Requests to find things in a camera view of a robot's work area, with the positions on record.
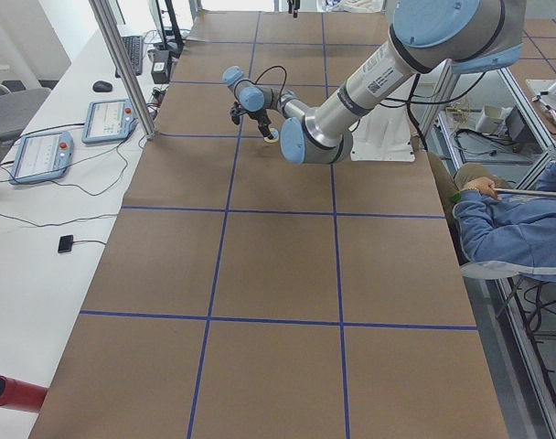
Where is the black computer mouse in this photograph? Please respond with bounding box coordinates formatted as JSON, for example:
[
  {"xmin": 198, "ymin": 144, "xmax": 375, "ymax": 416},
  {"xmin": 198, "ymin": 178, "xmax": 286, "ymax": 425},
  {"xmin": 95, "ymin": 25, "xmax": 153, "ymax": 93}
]
[{"xmin": 92, "ymin": 80, "xmax": 112, "ymax": 92}]

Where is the grey office chair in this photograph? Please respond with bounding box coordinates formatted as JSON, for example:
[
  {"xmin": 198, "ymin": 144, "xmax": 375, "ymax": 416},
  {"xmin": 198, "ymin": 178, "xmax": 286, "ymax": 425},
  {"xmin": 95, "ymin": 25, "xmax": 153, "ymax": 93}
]
[{"xmin": 0, "ymin": 84, "xmax": 51, "ymax": 158}]

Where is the grey aluminium frame post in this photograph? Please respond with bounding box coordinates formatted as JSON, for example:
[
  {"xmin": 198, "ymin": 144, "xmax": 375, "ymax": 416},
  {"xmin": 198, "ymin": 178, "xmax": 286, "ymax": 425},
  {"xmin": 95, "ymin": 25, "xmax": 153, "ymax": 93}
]
[{"xmin": 89, "ymin": 0, "xmax": 155, "ymax": 141}]

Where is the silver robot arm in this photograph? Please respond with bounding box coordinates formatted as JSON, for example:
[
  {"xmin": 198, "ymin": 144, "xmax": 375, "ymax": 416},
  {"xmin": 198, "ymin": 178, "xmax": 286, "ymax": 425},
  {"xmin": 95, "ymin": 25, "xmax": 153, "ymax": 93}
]
[{"xmin": 222, "ymin": 1, "xmax": 526, "ymax": 165}]

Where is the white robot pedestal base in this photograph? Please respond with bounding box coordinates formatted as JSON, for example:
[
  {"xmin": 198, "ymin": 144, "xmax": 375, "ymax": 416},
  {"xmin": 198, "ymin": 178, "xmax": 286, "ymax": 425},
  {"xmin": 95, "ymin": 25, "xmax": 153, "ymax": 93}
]
[{"xmin": 350, "ymin": 106, "xmax": 415, "ymax": 163}]

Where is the black keyboard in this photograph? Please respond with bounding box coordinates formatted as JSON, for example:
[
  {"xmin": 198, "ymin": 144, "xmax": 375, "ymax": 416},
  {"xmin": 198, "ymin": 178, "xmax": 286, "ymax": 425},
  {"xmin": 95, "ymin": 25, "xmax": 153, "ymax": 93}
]
[{"xmin": 121, "ymin": 35, "xmax": 144, "ymax": 76}]

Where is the far teach pendant tablet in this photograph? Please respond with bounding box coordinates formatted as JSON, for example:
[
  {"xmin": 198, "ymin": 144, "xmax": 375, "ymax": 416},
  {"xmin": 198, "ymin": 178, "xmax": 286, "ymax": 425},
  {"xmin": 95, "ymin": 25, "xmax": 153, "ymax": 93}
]
[{"xmin": 81, "ymin": 99, "xmax": 137, "ymax": 145}]

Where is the teach pendant tablet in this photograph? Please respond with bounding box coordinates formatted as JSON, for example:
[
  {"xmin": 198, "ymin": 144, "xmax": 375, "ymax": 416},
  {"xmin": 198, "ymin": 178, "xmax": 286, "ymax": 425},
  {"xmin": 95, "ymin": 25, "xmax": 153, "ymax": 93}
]
[
  {"xmin": 9, "ymin": 131, "xmax": 74, "ymax": 185},
  {"xmin": 81, "ymin": 99, "xmax": 137, "ymax": 145}
]

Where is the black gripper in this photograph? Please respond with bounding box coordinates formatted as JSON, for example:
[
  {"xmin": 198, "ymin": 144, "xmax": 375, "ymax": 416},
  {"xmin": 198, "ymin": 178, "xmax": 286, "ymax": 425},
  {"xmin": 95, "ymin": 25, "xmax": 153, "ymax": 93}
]
[{"xmin": 250, "ymin": 109, "xmax": 271, "ymax": 137}]

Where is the metal rod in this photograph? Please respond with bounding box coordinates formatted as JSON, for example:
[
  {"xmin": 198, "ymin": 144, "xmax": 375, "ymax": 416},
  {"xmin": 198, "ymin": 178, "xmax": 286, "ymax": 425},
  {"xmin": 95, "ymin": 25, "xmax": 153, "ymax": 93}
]
[{"xmin": 494, "ymin": 188, "xmax": 556, "ymax": 198}]

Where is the red cylinder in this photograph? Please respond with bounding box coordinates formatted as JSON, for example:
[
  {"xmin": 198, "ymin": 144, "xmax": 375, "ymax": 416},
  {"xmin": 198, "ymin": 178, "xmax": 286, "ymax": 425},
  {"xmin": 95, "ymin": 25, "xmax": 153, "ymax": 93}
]
[{"xmin": 0, "ymin": 375, "xmax": 48, "ymax": 413}]

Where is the near teach pendant tablet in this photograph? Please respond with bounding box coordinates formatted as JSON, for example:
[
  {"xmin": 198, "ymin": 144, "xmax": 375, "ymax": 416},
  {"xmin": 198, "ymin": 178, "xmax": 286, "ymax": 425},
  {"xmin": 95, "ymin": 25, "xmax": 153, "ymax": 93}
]
[{"xmin": 9, "ymin": 131, "xmax": 74, "ymax": 185}]

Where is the black adapter box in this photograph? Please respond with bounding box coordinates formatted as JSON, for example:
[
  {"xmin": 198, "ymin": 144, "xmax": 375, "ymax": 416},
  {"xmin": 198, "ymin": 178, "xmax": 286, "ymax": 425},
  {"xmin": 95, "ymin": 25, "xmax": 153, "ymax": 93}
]
[{"xmin": 151, "ymin": 50, "xmax": 172, "ymax": 84}]

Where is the person in blue sweater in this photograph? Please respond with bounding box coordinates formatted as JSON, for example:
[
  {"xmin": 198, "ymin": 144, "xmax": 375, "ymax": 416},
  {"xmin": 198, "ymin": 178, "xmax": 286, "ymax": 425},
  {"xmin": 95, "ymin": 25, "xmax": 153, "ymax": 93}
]
[{"xmin": 427, "ymin": 153, "xmax": 556, "ymax": 283}]

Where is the small black puck device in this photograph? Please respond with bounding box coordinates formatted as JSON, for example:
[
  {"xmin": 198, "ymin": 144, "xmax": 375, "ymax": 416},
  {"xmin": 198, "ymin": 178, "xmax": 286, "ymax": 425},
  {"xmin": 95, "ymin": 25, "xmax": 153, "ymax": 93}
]
[{"xmin": 58, "ymin": 234, "xmax": 74, "ymax": 254}]

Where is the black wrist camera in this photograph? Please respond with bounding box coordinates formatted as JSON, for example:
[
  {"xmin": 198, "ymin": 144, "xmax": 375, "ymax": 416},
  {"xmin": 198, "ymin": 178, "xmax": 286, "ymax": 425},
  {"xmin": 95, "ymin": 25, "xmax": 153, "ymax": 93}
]
[{"xmin": 230, "ymin": 102, "xmax": 246, "ymax": 125}]

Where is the person's hand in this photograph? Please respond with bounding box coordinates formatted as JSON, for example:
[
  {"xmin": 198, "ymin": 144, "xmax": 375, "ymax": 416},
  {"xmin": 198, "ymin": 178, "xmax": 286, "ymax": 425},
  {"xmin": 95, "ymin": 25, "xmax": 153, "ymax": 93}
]
[{"xmin": 462, "ymin": 177, "xmax": 500, "ymax": 200}]

